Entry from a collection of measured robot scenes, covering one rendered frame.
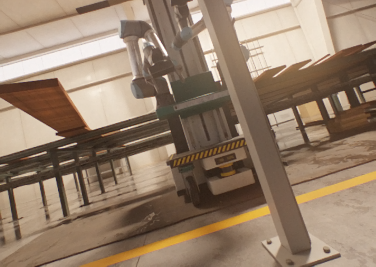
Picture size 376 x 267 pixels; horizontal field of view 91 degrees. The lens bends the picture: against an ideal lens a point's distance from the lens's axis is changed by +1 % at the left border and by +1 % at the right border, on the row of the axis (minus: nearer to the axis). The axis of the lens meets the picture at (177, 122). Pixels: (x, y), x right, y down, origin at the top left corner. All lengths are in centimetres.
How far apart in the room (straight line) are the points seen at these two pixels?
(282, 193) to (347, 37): 1207
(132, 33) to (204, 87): 63
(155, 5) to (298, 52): 950
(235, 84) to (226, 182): 70
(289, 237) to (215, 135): 97
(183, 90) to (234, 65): 85
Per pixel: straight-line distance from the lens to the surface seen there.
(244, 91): 63
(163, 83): 134
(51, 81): 119
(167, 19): 184
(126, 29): 141
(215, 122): 151
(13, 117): 1103
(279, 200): 67
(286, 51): 1064
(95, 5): 90
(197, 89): 147
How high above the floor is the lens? 40
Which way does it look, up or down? 7 degrees up
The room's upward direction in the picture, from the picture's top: 17 degrees counter-clockwise
